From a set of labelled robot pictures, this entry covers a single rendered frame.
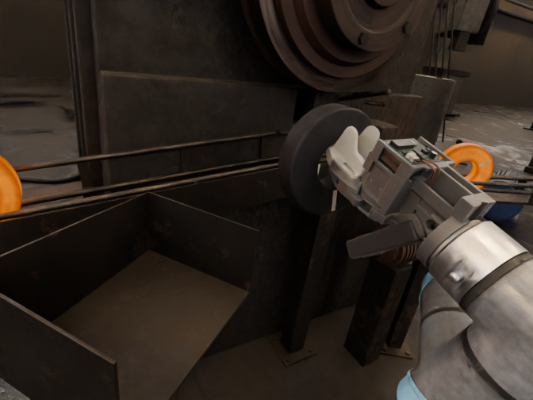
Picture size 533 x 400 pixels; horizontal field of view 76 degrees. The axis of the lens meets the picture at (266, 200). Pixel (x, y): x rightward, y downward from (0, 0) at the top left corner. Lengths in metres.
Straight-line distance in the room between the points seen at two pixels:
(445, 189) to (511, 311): 0.12
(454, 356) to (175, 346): 0.32
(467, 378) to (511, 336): 0.05
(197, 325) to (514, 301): 0.36
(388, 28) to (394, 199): 0.51
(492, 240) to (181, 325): 0.38
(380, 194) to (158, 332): 0.33
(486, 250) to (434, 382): 0.13
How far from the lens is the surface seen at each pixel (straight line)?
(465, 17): 8.77
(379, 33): 0.80
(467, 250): 0.34
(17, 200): 0.72
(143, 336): 0.51
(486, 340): 0.36
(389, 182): 0.37
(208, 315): 0.52
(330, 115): 0.44
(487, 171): 1.17
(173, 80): 0.77
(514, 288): 0.34
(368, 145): 0.46
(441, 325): 0.43
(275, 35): 0.75
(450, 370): 0.38
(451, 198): 0.38
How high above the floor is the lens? 0.96
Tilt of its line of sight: 24 degrees down
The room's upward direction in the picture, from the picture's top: 8 degrees clockwise
